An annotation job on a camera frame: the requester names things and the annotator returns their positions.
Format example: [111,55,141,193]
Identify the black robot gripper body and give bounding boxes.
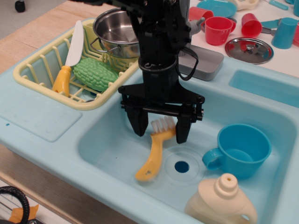
[118,58,205,122]

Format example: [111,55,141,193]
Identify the cream toy appliance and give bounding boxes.
[232,0,259,11]

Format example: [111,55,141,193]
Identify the red cup lying sideways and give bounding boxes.
[241,13,263,37]

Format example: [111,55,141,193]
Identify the stainless steel pot lid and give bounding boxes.
[225,37,274,64]

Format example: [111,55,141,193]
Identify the grey toy faucet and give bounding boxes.
[178,0,224,81]

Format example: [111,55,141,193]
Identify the cream detergent bottle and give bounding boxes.
[184,173,258,224]

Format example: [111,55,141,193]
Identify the blue plastic utensil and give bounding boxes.
[267,0,289,11]

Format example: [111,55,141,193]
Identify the light blue toy sink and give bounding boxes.
[0,57,299,224]

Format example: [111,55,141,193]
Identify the yellow plastic dish rack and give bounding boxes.
[13,19,139,110]

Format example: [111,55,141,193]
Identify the red cup with handle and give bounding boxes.
[205,16,236,46]

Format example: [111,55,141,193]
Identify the orange tape piece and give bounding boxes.
[9,204,39,224]

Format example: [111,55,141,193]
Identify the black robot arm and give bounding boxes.
[108,0,205,143]

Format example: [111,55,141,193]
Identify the blue upside-down cup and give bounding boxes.
[271,17,298,49]

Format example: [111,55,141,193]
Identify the white knife with yellow handle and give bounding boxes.
[52,21,84,97]

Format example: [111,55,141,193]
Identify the yellow brush with white bristles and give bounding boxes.
[135,116,176,182]

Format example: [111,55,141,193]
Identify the red cup behind faucet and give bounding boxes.
[188,7,214,21]

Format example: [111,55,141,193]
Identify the black caster wheel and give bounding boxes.
[14,0,26,13]

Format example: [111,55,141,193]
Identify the green bumpy toy gourd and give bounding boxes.
[72,57,119,92]

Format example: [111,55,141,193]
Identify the blue plastic cup in sink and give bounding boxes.
[202,124,272,179]

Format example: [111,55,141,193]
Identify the blue plastic plate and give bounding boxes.
[197,0,237,18]

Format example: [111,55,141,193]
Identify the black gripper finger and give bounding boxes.
[126,103,149,137]
[176,105,193,144]

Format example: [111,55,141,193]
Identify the black cable loop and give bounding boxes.
[0,186,30,221]

